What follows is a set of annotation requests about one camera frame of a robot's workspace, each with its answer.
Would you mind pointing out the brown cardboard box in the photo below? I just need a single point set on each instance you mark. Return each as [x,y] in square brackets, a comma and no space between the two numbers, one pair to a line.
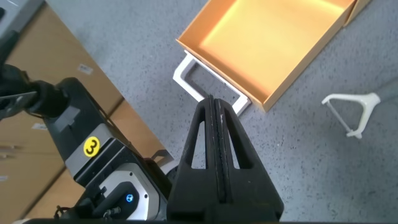
[59,53]
[28,174]
[136,130]

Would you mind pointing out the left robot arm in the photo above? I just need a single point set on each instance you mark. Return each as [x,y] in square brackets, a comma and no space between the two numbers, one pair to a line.
[18,90]

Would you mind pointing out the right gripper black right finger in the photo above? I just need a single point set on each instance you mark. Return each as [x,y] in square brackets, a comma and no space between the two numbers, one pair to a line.
[252,189]

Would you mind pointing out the yellow drawer case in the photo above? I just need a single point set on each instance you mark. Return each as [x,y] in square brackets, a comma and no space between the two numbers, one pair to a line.
[357,11]

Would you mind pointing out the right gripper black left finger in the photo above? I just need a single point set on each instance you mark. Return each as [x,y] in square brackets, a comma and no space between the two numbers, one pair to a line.
[189,186]

